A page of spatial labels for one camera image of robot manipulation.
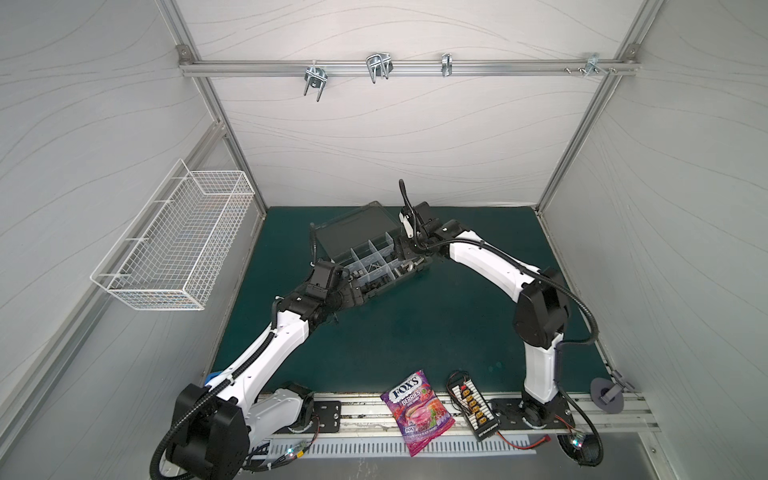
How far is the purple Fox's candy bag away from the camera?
716mm

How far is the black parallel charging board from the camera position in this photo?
2.37ft

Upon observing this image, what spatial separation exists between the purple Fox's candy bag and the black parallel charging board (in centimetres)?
5
